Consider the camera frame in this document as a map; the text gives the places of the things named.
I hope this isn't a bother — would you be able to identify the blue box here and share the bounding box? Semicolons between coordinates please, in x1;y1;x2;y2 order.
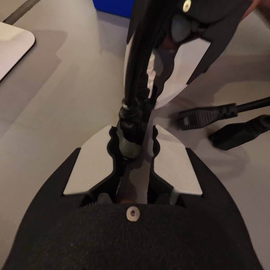
92;0;135;19

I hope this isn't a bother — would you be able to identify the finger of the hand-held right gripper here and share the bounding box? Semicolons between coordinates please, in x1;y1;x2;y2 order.
153;38;212;109
124;35;135;91

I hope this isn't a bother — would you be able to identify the black cable with ridged plug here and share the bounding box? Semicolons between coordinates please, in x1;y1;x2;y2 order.
178;97;270;131

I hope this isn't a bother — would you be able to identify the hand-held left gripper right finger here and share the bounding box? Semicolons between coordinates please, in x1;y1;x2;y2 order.
147;124;203;205

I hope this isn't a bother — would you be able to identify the chunky black plug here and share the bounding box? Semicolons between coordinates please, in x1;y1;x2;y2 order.
208;114;270;151

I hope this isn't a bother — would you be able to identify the grey desk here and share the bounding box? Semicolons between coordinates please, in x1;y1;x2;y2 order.
0;0;270;239

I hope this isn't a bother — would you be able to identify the person's right hand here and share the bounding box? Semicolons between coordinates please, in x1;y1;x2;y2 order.
241;0;270;20

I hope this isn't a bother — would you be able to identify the thick black cable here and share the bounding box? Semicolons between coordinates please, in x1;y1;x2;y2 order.
122;0;172;129

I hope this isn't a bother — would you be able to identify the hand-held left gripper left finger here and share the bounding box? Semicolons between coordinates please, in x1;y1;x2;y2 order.
63;125;122;196

